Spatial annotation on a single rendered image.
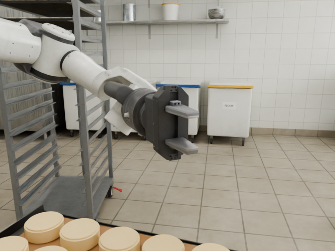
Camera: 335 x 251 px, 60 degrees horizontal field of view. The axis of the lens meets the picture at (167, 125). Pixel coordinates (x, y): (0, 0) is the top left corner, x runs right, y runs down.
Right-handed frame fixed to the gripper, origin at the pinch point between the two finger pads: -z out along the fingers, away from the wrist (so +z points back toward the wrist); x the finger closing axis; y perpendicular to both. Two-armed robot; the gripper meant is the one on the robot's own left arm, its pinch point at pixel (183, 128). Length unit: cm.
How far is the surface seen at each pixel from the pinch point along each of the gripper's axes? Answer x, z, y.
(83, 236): -10.7, -4.9, -16.6
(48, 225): -10.7, -0.5, -20.2
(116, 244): -10.7, -8.1, -13.3
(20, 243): -10.7, -3.0, -23.5
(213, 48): 17, 311, 219
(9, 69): 2, 155, -28
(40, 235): -11.3, -1.3, -21.3
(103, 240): -10.7, -6.7, -14.5
